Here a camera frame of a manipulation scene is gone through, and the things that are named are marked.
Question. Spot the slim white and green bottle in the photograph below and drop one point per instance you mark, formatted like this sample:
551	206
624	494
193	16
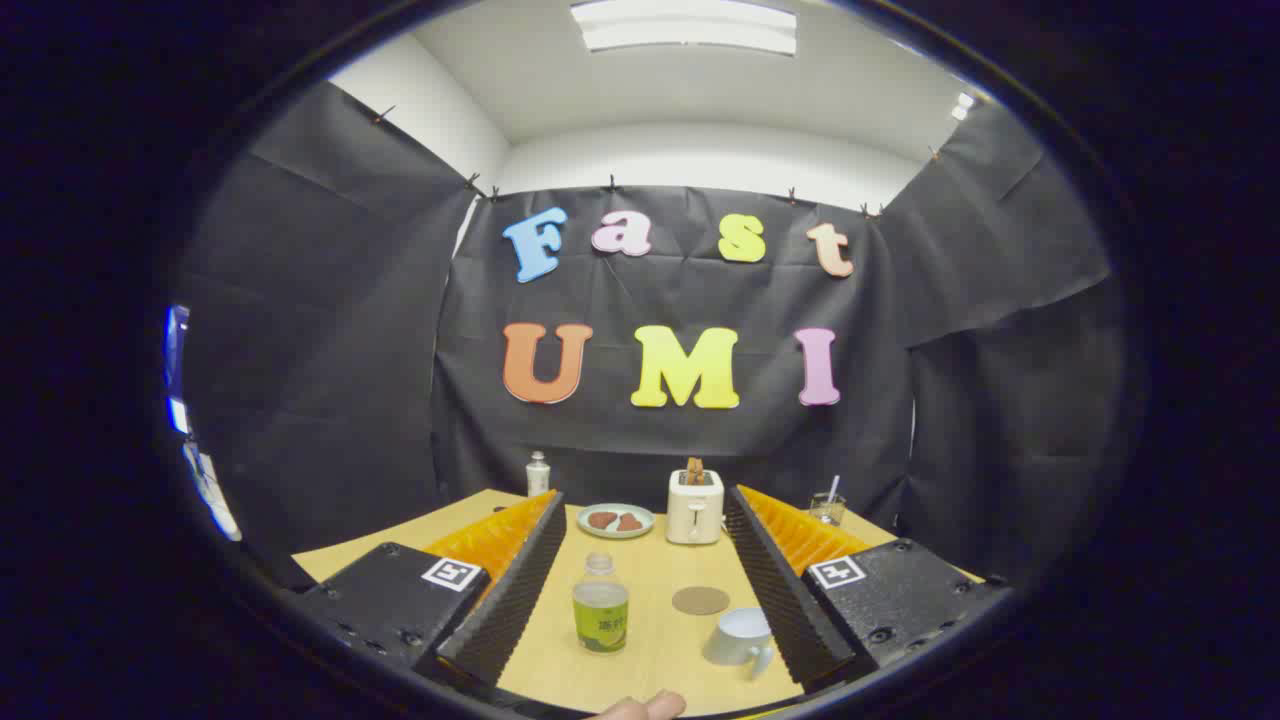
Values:
538	478

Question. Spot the black backdrop cloth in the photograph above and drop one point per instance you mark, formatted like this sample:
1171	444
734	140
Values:
680	290

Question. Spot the pale green plate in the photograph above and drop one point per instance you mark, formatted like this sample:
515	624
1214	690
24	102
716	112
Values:
616	534

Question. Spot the small ceiling light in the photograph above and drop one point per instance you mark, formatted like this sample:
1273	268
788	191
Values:
962	106

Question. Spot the round brown coaster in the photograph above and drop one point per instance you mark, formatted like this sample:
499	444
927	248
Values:
700	600

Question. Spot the white spoon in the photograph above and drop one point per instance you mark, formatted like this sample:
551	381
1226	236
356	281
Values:
833	487

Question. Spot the brown toast slice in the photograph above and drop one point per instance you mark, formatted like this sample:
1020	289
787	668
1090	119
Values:
694	468

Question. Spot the white toaster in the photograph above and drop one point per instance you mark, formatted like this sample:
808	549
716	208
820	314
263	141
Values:
693	515

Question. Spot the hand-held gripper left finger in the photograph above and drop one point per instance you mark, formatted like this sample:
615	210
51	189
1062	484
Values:
510	600

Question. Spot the brown food piece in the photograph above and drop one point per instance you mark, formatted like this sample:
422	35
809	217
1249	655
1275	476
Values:
602	520
630	522

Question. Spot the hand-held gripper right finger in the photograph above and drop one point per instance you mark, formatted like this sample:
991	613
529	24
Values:
775	590

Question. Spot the juice bottle with green label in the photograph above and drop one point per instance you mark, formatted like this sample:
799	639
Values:
600	615

